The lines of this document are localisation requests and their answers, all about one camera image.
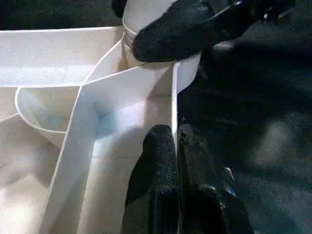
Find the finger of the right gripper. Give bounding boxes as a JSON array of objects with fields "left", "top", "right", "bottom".
[
  {"left": 111, "top": 0, "right": 129, "bottom": 18},
  {"left": 132, "top": 0, "right": 228, "bottom": 63}
]

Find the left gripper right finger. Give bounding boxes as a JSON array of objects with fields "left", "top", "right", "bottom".
[{"left": 177, "top": 117, "right": 255, "bottom": 234}]

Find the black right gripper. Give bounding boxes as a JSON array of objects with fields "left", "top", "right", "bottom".
[{"left": 212, "top": 0, "right": 297, "bottom": 41}]

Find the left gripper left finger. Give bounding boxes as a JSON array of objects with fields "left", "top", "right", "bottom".
[{"left": 123, "top": 124, "right": 180, "bottom": 234}]

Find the white plastic table leg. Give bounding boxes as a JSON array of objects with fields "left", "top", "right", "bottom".
[{"left": 121, "top": 0, "right": 177, "bottom": 53}]

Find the white plastic table top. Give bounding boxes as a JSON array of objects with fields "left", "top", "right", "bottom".
[{"left": 0, "top": 26, "right": 203, "bottom": 234}]

